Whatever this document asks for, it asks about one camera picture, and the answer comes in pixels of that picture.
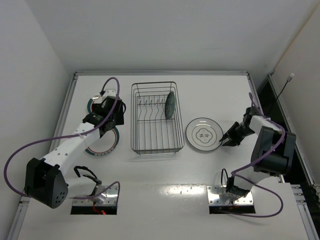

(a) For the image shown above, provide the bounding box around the green red rimmed plate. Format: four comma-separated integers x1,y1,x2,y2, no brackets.
85,127,120,157
86,98,94,113

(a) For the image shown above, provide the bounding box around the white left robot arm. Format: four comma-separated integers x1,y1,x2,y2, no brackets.
24,89,126,209

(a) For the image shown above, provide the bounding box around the white plate with characters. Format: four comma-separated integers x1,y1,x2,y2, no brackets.
185,117,224,152

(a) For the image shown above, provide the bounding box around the grey wire dish rack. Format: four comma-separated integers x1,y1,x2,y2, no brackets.
130,81,185,156

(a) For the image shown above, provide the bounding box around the blue patterned green plate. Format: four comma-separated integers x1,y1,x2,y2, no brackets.
164,91,176,120

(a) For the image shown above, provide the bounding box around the black wall cable with plug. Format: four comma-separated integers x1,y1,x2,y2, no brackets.
276,73,295,100

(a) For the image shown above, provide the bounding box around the black cable bundle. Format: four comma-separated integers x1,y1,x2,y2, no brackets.
73,165,103,196

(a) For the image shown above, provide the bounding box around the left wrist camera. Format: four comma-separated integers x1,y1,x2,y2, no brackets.
91,89,117,103

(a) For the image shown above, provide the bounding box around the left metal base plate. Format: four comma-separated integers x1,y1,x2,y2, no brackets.
72,183,119,207

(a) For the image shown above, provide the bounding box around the metal base plate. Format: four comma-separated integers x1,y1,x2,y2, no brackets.
72,183,119,207
206,185,254,207

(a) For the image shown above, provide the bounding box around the near green red rimmed plate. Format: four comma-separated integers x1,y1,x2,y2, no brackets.
85,127,120,157

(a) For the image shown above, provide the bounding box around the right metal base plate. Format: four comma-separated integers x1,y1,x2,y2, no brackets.
206,185,254,207

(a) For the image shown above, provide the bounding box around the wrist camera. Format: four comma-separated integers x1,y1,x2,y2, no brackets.
242,106,259,126
91,89,117,103

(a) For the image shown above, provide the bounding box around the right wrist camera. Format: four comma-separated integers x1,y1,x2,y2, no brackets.
242,106,259,126

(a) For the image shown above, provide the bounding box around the far green red rimmed plate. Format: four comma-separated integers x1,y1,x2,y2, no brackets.
86,98,94,113

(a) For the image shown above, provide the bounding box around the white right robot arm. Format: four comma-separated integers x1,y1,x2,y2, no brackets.
219,106,297,198

